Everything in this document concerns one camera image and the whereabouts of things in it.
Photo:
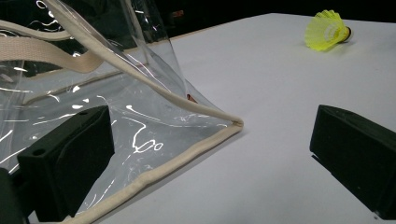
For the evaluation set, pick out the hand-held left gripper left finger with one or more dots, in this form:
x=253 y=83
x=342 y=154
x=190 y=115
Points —
x=67 y=168

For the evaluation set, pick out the clear plastic bag beige trim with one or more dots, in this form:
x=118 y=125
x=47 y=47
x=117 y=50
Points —
x=149 y=124

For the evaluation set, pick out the yellow shuttlecock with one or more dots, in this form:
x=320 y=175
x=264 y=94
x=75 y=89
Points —
x=325 y=30

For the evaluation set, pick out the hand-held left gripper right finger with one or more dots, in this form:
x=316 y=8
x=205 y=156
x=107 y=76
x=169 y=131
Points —
x=358 y=152

